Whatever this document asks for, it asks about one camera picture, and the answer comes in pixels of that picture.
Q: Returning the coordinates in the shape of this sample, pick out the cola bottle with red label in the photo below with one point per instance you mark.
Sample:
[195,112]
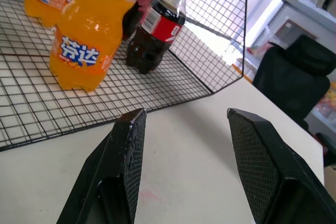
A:
[137,1]

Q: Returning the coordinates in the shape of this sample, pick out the cola bottle with red cap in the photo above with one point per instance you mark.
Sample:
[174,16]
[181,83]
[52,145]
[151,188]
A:
[156,28]

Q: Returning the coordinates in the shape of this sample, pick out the white shelf unit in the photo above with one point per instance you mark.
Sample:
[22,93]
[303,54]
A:
[294,6]

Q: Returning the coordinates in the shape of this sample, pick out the cardboard box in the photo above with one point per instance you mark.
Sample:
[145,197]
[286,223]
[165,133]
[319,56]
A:
[330,179]

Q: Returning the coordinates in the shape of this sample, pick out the black office chair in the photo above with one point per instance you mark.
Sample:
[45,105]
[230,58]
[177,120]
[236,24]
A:
[296,77]

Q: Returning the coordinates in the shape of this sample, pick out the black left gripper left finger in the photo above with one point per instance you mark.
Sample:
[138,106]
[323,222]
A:
[113,161]

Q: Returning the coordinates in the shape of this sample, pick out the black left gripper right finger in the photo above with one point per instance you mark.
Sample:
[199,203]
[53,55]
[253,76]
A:
[265,161]

